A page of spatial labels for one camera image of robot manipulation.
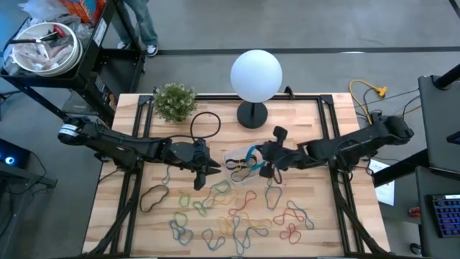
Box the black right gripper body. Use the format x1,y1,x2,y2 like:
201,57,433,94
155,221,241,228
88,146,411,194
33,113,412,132
273,142,311,173

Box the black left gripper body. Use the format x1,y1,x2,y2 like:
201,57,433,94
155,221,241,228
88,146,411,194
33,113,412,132
167,138,208,173

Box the wide black rubber band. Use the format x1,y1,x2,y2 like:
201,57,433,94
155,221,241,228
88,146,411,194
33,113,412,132
229,168,252,183
224,158,249,171
139,183,170,214

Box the clear plastic bin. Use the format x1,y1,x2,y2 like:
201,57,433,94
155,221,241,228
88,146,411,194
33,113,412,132
221,142,275,185

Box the green plant in black pot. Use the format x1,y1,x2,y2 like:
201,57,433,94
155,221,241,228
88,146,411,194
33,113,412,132
153,82,198,124

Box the white globe lamp, black base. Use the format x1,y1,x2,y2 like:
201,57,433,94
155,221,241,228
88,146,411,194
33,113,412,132
229,49,283,130

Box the white paper sheet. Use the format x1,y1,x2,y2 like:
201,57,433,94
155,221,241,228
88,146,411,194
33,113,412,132
369,158,396,207

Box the black utility cart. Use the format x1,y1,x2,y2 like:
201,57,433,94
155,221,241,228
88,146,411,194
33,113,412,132
0,0,147,131

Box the person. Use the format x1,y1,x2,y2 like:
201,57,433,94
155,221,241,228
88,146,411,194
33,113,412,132
115,0,160,58

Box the white bowl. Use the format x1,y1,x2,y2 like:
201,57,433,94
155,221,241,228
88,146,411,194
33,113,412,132
9,21,83,78

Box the dark grey side desk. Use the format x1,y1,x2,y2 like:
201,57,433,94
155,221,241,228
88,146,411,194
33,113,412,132
418,73,460,174

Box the keyboard with coloured keys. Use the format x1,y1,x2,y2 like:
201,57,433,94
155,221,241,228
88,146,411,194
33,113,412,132
430,194,460,239

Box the orange cardboard box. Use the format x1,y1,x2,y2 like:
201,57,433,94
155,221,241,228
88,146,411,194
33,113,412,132
57,0,95,24
91,0,108,15

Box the black computer case, blue light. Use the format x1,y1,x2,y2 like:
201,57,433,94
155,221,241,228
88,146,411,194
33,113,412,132
0,138,32,170

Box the clear plastic bags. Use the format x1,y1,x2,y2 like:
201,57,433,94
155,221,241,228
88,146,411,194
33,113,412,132
12,42,73,73

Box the white plastic bag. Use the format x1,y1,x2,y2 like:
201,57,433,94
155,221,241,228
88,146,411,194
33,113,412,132
17,0,71,22

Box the yellow extension cord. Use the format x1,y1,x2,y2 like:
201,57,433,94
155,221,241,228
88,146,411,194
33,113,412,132
349,78,389,126

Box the red-handled tool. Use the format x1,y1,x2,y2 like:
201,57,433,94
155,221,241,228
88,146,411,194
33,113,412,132
52,24,68,40

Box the black-handled utensil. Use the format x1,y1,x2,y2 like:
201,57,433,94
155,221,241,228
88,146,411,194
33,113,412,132
7,34,58,46

